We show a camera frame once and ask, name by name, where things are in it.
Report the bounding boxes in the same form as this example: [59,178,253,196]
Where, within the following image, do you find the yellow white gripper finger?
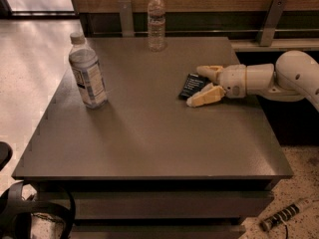
[196,66,223,84]
[186,83,225,108]

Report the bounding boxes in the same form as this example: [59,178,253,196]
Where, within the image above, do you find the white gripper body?
[217,64,274,99]

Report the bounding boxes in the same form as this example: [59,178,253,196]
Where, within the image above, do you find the dark rxbar blueberry wrapper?
[178,74,209,100]

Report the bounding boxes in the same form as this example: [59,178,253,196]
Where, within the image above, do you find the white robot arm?
[186,51,319,111]

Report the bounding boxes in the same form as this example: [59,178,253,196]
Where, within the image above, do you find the clear empty water bottle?
[148,0,165,52]

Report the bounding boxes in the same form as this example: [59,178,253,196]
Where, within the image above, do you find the grey table with shelves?
[13,38,292,239]

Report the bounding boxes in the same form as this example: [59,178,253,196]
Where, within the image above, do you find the labelled clear water bottle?
[69,32,107,109]

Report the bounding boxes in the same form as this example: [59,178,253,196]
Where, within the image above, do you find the black striped cylinder on floor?
[260,198,313,232]

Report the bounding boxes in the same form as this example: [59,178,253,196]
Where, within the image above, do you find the black rounded object at left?
[0,141,13,171]

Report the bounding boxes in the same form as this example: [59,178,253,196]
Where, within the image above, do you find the right metal wall bracket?
[257,0,288,47]

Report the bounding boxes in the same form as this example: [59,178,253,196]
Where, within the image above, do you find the metal wall bracket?
[257,0,288,47]
[119,0,135,37]

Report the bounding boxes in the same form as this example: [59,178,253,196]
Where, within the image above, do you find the left metal wall bracket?
[119,0,135,37]

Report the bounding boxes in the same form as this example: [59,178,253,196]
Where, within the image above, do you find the black strap bag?
[0,181,76,239]

